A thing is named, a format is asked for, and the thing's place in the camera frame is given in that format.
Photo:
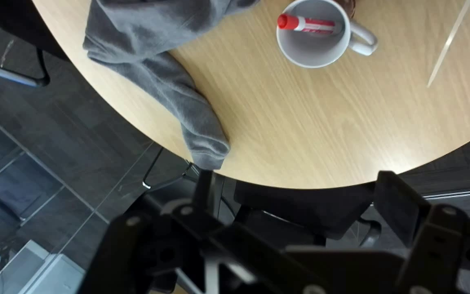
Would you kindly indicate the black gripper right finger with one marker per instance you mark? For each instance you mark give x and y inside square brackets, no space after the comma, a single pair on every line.
[400,210]

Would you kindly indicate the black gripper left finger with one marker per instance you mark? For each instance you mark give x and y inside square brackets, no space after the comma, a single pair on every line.
[203,190]

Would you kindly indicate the red and white marker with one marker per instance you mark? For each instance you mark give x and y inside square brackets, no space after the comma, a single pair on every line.
[306,23]

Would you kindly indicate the red and white mug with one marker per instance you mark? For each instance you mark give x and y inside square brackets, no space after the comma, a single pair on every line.
[310,54]

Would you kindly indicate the black office chair with armrest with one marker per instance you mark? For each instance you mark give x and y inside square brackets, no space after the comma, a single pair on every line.
[301,213]

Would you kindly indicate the grey sweater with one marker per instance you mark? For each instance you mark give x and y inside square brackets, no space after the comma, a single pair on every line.
[154,66]

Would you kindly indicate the white zip tie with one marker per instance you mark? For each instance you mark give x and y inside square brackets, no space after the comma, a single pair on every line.
[448,46]

